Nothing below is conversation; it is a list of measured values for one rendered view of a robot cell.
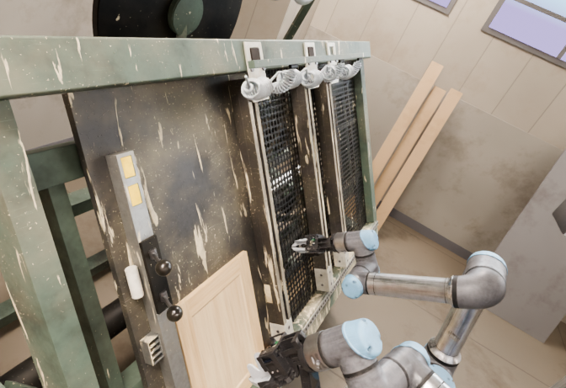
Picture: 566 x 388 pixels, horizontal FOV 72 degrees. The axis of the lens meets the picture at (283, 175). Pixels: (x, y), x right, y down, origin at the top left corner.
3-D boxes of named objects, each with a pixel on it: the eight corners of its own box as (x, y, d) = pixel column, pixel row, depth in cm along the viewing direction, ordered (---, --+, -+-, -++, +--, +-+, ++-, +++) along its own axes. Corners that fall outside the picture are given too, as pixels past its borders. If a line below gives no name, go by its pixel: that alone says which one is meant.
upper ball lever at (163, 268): (146, 261, 97) (159, 281, 86) (141, 247, 96) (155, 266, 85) (160, 256, 99) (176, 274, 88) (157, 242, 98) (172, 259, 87)
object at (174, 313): (156, 303, 100) (170, 327, 89) (152, 290, 99) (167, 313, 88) (170, 297, 102) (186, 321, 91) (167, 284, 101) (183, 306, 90)
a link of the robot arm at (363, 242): (376, 255, 137) (370, 233, 136) (347, 257, 143) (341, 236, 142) (381, 247, 144) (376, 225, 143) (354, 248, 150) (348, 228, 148)
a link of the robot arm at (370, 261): (355, 289, 141) (347, 261, 140) (365, 274, 150) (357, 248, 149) (375, 289, 137) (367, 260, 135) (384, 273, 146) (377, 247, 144)
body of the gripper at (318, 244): (302, 234, 151) (330, 231, 145) (313, 236, 158) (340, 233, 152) (303, 254, 149) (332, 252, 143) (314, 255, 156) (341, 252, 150)
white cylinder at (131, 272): (121, 269, 95) (129, 298, 97) (130, 271, 93) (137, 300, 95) (131, 263, 97) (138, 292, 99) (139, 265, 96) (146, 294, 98)
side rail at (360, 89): (358, 221, 274) (374, 222, 268) (343, 61, 246) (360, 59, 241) (361, 217, 280) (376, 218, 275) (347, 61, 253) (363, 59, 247)
